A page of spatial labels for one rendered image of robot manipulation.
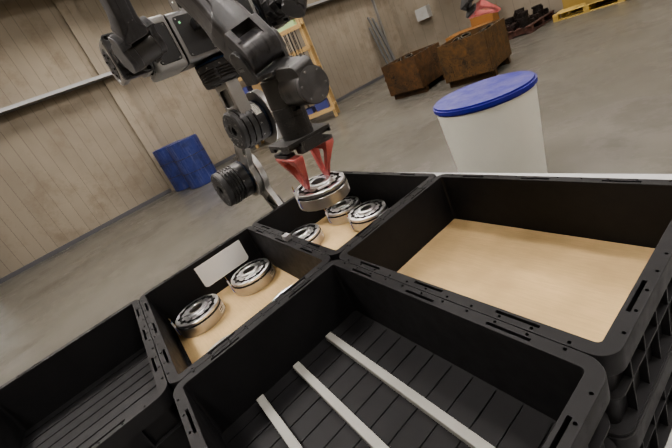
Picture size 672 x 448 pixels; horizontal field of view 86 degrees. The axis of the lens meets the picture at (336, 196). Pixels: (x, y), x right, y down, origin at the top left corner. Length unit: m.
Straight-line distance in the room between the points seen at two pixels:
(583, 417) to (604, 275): 0.29
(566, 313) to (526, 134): 1.76
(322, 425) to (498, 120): 1.85
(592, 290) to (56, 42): 9.00
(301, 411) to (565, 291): 0.39
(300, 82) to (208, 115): 8.69
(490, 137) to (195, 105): 7.77
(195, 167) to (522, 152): 6.30
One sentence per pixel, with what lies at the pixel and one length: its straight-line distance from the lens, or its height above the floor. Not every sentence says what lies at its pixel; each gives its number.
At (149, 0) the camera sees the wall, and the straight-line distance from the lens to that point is 9.58.
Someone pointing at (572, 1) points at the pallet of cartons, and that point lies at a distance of 10.10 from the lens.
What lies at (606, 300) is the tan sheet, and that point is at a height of 0.83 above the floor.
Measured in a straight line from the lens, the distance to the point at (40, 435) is 0.98.
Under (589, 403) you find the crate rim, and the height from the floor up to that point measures 0.93.
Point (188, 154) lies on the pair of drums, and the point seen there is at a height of 0.67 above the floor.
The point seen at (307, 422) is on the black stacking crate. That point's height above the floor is 0.83.
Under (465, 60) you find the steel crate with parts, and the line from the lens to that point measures 6.26.
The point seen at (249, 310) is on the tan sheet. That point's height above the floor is 0.83.
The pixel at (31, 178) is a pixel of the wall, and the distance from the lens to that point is 8.80.
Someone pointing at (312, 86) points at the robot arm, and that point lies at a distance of 0.56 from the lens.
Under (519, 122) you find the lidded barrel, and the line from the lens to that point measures 2.20.
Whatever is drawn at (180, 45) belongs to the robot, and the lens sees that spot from 1.27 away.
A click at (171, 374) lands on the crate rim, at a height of 0.93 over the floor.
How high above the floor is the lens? 1.23
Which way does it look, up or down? 20 degrees down
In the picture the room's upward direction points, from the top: 24 degrees counter-clockwise
